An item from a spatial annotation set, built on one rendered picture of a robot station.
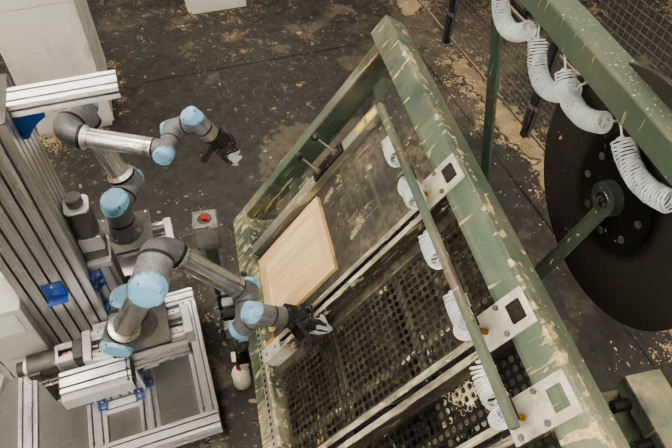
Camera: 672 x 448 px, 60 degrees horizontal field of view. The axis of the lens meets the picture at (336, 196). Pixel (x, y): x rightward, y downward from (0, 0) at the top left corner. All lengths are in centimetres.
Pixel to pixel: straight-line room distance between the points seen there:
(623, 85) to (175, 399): 251
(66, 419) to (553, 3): 285
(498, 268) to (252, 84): 388
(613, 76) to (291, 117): 339
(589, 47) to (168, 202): 315
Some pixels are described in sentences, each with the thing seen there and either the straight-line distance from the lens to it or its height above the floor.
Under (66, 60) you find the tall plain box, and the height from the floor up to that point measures 66.
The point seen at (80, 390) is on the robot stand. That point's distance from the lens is 254.
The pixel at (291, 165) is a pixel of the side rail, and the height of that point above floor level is 121.
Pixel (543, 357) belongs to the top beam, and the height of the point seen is 189.
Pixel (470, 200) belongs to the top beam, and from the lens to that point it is 169.
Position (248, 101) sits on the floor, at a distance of 499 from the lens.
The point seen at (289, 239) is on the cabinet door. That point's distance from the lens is 255.
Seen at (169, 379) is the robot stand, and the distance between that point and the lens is 329.
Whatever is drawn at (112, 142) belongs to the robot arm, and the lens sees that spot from 233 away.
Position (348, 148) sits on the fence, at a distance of 234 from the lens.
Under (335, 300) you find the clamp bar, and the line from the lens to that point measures 211.
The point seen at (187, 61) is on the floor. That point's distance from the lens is 553.
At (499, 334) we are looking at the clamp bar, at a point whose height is 183.
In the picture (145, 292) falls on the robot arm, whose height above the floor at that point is 160.
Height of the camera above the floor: 312
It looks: 48 degrees down
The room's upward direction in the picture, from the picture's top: 2 degrees clockwise
